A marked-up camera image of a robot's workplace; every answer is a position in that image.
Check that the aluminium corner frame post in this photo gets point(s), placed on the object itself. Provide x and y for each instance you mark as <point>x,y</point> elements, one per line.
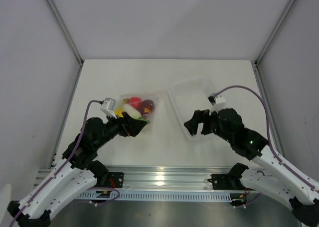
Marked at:
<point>64,30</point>
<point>283,17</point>

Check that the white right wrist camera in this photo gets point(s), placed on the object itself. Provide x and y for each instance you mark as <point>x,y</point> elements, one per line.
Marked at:
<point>218,103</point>

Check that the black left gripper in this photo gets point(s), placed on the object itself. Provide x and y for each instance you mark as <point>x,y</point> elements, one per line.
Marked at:
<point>128,126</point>

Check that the yellow banana bunch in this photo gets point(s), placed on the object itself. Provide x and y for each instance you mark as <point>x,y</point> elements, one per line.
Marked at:
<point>118,111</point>

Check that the green lettuce leaf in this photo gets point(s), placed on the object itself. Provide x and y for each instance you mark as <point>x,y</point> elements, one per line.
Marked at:
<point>144,119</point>

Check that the dark red apple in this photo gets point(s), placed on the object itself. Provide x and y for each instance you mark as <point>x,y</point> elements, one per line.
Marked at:
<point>146,107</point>

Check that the aluminium front rail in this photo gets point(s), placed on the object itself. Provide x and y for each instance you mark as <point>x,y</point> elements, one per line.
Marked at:
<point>167,179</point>

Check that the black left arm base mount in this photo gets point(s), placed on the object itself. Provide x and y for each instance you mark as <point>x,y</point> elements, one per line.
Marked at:
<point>106,178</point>

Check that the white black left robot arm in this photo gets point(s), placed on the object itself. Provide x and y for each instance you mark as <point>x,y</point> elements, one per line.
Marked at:
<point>77,171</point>

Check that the aluminium corner frame post right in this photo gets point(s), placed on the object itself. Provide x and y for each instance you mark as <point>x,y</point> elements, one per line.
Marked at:
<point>283,17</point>

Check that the white slotted cable duct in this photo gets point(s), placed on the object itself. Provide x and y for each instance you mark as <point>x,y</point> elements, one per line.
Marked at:
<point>157,196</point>

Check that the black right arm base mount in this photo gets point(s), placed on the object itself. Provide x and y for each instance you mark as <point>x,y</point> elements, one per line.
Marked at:
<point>229,181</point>

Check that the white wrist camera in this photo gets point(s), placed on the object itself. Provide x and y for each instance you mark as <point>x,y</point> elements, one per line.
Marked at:
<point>107,107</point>
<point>218,103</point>

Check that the red tomato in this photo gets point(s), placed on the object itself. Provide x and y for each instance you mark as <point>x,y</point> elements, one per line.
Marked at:
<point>135,101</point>

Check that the aluminium corner frame post left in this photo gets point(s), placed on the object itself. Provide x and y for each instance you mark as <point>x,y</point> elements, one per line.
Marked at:
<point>64,30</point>

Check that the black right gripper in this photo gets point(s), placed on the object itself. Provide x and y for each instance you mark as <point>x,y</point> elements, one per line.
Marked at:
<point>199,117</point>

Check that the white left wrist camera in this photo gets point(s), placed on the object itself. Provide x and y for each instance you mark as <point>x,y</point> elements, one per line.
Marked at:
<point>107,107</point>

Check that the white radish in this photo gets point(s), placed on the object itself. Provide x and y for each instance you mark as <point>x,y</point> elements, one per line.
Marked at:
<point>131,111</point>

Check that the white perforated plastic basket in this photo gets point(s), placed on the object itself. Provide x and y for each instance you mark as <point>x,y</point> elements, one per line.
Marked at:
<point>189,95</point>

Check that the clear polka-dot zip bag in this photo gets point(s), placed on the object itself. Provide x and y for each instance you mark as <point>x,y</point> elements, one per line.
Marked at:
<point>155,96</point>

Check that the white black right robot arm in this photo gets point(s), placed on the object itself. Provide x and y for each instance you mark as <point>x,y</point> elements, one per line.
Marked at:
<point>279,180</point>

